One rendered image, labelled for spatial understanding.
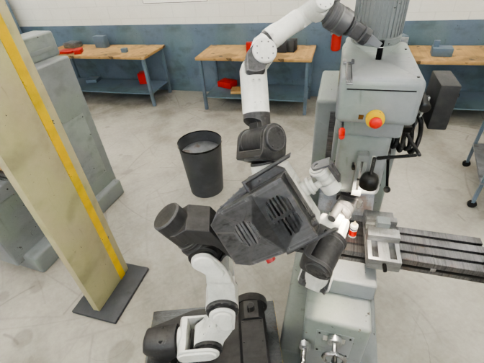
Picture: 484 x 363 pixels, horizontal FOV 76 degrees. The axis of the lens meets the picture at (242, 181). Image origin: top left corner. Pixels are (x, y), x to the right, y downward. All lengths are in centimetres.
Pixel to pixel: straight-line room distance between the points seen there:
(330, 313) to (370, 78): 114
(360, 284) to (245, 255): 86
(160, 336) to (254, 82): 128
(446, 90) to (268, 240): 106
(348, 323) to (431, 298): 130
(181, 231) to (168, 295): 176
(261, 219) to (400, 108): 59
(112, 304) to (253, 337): 139
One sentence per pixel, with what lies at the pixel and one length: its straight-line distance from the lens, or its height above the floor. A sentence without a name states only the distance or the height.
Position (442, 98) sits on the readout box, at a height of 167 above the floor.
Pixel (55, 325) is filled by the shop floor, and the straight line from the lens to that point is 303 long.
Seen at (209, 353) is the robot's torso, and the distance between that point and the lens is 171.
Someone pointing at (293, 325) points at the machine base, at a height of 20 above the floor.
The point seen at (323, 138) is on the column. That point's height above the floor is 133.
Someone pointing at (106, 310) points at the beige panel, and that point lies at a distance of 287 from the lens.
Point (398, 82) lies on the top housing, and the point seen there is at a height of 188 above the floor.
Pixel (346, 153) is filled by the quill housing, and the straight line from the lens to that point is 138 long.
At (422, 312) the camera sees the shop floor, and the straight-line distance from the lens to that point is 284.
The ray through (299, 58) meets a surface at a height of 88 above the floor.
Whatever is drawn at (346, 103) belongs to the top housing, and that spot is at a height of 181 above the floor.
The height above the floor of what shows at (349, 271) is 88.
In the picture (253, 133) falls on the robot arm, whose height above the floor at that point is 177.
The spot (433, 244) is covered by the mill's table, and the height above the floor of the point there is 96.
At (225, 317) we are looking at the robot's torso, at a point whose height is 103.
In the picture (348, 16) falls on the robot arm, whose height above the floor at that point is 204.
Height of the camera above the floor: 226
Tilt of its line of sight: 37 degrees down
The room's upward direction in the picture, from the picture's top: 5 degrees counter-clockwise
